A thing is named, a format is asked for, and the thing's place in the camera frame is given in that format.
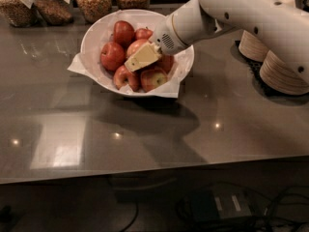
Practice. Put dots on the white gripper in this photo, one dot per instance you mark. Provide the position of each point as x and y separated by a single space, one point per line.
164 36

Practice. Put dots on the large orange-red apple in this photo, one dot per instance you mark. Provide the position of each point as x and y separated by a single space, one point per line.
135 46

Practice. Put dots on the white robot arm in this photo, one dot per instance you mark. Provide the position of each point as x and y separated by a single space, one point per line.
281 28

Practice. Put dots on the red-yellow apple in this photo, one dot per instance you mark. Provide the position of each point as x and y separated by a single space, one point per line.
166 62
153 78

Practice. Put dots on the red apple top right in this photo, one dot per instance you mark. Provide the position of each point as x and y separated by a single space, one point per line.
143 33

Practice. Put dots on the red apple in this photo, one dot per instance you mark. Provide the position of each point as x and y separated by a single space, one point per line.
123 77
143 33
123 33
112 56

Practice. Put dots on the red-yellow apple bottom right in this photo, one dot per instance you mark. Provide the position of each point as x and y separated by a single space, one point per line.
153 78

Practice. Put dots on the red apple top left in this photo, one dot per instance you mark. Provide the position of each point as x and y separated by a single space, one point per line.
123 33

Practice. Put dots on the red apple bottom left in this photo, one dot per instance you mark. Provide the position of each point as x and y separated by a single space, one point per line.
123 77

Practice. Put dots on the white ceramic bowl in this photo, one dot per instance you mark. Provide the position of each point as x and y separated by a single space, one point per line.
96 36

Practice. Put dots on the white paper bowl liner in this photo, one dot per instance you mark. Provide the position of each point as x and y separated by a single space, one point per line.
93 62

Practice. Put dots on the glass jar of cereal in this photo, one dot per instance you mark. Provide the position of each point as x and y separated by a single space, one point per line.
94 10

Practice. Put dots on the back stack paper bowls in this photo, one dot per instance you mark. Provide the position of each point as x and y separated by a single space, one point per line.
251 47

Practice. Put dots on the stack paper bowls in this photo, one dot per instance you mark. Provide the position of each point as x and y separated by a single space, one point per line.
276 74
251 47

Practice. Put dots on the front stack paper bowls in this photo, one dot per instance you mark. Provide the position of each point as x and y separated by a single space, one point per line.
276 74

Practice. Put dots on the glass jar far left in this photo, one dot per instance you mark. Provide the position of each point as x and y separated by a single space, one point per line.
17 14

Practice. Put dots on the black rubber mat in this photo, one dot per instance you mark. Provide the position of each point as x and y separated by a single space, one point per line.
255 69

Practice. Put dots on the black power adapter box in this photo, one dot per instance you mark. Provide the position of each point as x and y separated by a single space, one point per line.
219 204

